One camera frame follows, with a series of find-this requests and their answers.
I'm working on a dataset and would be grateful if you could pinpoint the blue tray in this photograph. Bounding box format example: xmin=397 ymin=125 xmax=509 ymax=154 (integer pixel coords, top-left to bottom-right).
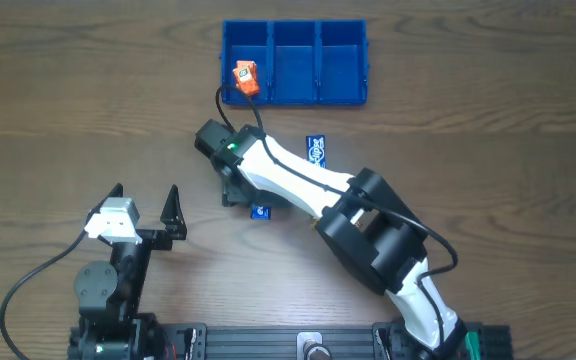
xmin=220 ymin=18 xmax=370 ymax=107

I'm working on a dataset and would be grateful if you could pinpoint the mounting rail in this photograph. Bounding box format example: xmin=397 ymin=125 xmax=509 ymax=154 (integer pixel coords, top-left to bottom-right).
xmin=69 ymin=322 xmax=514 ymax=360

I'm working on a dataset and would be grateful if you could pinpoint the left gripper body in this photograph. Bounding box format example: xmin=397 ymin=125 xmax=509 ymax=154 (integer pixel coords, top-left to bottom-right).
xmin=136 ymin=227 xmax=175 ymax=252

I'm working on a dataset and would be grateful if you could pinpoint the orange candy box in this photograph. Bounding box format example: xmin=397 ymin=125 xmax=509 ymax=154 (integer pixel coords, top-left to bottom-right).
xmin=232 ymin=59 xmax=262 ymax=98

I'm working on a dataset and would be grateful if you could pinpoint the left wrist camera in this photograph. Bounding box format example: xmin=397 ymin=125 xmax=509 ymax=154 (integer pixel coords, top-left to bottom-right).
xmin=83 ymin=196 xmax=142 ymax=246

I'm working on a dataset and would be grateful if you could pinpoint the black cable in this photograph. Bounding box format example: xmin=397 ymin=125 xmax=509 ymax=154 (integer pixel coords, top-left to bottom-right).
xmin=214 ymin=83 xmax=460 ymax=351
xmin=0 ymin=229 xmax=89 ymax=360

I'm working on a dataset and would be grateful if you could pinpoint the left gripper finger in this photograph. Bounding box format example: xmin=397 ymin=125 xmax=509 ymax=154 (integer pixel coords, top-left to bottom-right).
xmin=86 ymin=182 xmax=125 ymax=218
xmin=160 ymin=184 xmax=189 ymax=242

